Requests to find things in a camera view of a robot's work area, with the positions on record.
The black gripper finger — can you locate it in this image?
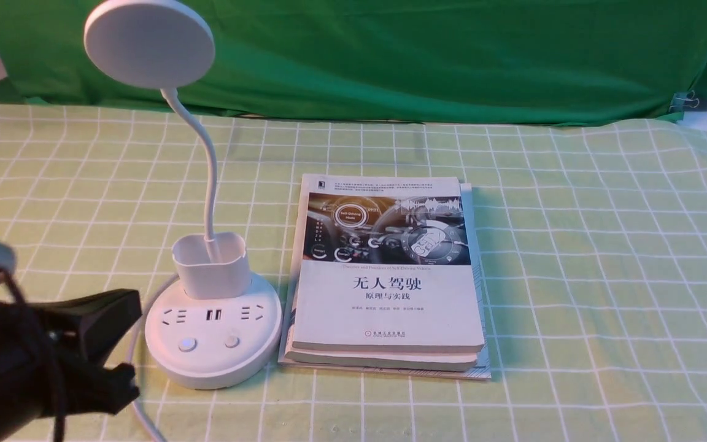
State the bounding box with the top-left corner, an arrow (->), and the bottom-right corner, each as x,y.
80,363 -> 140,415

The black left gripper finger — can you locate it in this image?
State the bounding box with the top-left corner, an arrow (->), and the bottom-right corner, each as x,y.
53,289 -> 141,366

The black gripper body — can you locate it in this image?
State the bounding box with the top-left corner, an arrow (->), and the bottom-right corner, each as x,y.
0,301 -> 92,440

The white desk lamp with sockets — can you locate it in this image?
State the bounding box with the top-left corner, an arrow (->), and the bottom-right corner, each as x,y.
83,1 -> 283,390

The top self-driving textbook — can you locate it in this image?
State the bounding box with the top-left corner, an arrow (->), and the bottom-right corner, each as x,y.
290,174 -> 485,354

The bottom book under textbook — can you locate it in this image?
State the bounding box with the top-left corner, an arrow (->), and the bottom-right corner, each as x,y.
277,183 -> 493,381

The green backdrop cloth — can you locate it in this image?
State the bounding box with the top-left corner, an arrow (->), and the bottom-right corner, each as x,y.
0,0 -> 707,127

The green checkered tablecloth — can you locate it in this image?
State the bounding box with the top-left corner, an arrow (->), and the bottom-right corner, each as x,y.
0,106 -> 707,441

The metal binder clip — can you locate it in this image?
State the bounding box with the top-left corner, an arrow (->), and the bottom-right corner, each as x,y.
668,90 -> 700,113

